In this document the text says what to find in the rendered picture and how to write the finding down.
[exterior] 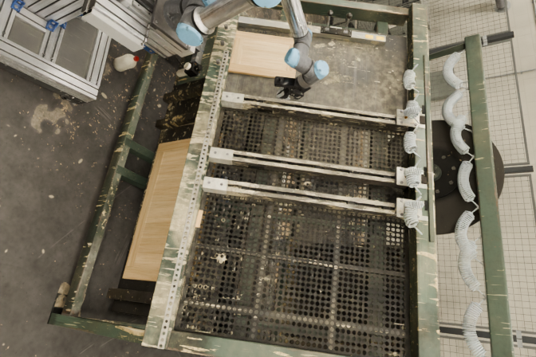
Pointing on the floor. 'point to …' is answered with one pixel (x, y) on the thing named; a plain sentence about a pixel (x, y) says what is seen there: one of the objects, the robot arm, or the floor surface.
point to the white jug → (125, 62)
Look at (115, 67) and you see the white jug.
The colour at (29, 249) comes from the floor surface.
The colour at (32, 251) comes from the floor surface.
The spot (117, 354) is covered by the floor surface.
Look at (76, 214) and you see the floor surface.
